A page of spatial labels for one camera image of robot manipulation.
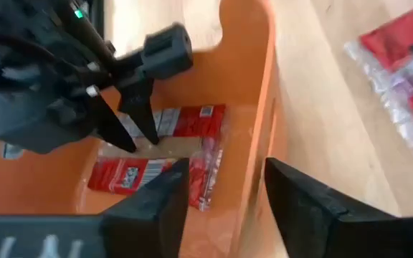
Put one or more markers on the red popcorn bag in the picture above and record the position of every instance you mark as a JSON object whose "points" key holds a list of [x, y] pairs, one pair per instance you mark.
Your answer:
{"points": [[120, 175], [396, 43], [192, 122]]}

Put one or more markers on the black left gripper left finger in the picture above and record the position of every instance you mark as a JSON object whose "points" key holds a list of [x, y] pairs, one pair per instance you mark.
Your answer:
{"points": [[138, 222]]}

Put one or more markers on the orange plastic basket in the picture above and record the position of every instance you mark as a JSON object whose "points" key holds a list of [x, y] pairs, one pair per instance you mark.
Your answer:
{"points": [[235, 71]]}

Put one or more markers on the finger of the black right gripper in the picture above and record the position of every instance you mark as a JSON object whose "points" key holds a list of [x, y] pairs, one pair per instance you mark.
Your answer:
{"points": [[109, 122], [167, 53]]}

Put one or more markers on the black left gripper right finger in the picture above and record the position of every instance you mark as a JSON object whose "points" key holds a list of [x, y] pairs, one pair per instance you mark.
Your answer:
{"points": [[310, 222]]}

